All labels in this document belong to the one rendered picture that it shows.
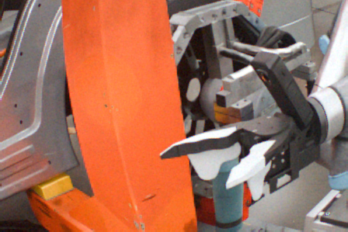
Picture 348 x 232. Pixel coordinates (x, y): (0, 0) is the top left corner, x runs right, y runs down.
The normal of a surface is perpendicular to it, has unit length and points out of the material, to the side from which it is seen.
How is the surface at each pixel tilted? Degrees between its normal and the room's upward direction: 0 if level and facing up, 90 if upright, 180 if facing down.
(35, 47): 90
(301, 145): 83
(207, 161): 89
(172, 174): 90
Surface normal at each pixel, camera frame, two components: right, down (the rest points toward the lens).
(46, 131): 0.68, 0.19
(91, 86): -0.73, 0.35
